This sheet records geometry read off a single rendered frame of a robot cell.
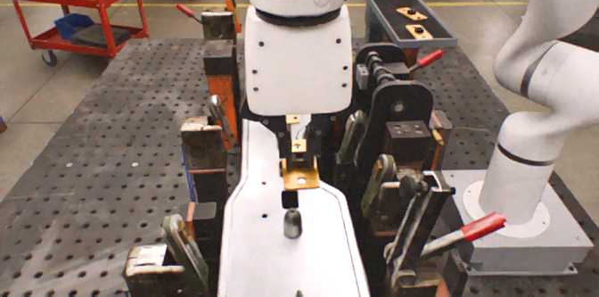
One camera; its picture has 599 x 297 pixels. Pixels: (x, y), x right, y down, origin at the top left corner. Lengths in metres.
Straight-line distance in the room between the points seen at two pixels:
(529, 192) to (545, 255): 0.16
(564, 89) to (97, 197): 1.16
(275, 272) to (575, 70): 0.62
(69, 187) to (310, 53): 1.13
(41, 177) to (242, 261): 0.91
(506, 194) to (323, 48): 0.75
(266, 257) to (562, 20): 0.60
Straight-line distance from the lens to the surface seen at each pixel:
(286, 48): 0.38
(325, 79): 0.40
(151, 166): 1.41
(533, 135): 0.96
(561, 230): 1.17
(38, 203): 1.41
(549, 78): 0.91
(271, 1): 0.35
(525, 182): 1.03
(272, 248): 0.72
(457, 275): 0.48
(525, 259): 1.14
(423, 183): 0.53
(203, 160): 0.97
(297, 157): 0.48
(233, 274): 0.70
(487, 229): 0.62
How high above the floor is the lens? 1.56
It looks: 35 degrees down
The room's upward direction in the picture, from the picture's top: straight up
